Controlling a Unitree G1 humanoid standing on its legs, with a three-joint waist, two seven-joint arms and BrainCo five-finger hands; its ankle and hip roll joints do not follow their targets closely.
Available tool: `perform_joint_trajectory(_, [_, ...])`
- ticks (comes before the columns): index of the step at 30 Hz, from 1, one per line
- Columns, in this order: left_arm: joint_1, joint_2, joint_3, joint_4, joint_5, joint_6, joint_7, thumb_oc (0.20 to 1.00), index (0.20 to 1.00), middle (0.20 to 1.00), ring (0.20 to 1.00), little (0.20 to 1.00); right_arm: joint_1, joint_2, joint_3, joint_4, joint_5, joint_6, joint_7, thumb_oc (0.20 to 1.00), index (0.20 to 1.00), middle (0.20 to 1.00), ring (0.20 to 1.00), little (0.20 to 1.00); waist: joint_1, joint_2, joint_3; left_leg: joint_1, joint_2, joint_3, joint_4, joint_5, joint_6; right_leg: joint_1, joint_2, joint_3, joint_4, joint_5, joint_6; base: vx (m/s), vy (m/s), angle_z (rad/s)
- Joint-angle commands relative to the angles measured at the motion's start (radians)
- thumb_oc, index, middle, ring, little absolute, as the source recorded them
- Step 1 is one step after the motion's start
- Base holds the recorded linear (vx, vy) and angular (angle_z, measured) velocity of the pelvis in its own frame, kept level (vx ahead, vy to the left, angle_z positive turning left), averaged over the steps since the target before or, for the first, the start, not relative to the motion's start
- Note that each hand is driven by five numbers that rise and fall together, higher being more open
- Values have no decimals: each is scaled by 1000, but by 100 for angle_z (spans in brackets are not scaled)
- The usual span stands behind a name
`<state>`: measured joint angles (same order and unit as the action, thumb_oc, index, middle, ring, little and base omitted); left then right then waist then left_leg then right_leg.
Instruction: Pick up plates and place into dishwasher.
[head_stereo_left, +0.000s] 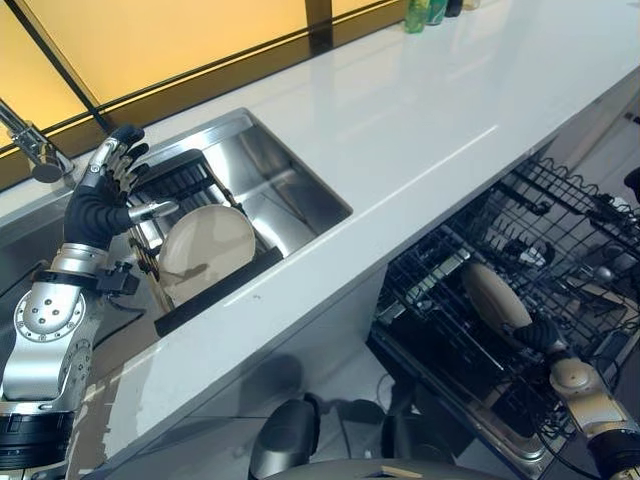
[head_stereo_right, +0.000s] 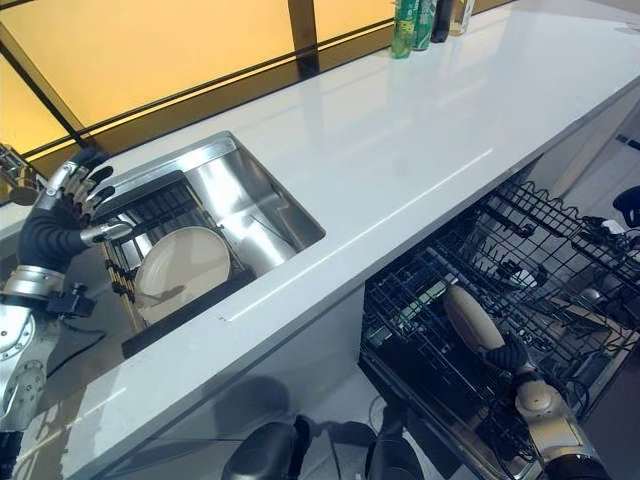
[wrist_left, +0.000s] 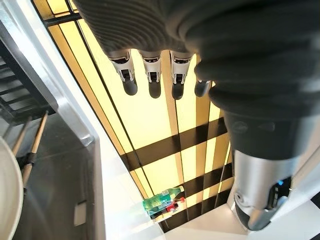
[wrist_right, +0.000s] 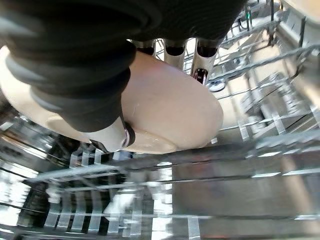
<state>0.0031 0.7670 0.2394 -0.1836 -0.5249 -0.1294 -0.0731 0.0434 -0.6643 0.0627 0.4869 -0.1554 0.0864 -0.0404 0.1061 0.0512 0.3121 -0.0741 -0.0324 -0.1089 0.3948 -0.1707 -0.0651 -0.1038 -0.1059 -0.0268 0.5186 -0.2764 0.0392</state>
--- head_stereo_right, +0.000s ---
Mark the robot legs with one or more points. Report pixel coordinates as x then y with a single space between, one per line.
270 450

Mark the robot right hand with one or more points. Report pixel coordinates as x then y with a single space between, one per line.
511 356

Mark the brass faucet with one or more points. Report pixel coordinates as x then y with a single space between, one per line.
17 180

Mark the dark glass bottle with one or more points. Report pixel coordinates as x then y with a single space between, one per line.
442 20

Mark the clear pale bottle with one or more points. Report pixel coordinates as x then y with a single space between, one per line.
461 17

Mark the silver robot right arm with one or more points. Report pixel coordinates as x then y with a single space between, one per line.
555 430

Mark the black dish rack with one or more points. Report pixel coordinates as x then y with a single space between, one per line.
160 200

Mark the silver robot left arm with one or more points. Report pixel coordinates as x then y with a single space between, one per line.
20 350

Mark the stainless steel sink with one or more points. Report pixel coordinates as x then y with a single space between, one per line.
260 200

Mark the green labelled bottle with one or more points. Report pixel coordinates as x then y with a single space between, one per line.
423 25

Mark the gold window frame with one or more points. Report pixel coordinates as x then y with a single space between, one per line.
310 30

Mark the cream round plate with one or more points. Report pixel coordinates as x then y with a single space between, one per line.
185 270

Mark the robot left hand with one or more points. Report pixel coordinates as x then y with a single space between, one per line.
50 232

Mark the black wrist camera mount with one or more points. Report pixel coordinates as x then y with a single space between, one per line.
72 300

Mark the cream oval plate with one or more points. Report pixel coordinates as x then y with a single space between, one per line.
470 315

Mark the green plastic bottle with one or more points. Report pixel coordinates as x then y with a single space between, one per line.
403 30

